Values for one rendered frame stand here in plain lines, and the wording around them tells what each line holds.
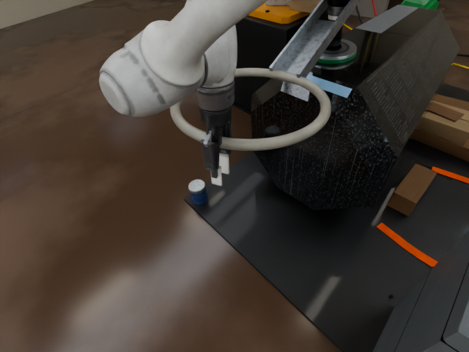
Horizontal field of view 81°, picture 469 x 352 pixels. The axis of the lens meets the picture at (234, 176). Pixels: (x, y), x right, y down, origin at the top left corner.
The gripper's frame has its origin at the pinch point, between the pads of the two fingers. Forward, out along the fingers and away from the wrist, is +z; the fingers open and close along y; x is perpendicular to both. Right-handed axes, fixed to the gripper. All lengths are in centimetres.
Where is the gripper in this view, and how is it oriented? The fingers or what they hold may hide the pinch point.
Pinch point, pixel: (220, 170)
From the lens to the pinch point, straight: 77.4
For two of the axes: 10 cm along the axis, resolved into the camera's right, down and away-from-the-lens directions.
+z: 0.2, 7.3, 6.8
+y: 3.7, -6.3, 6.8
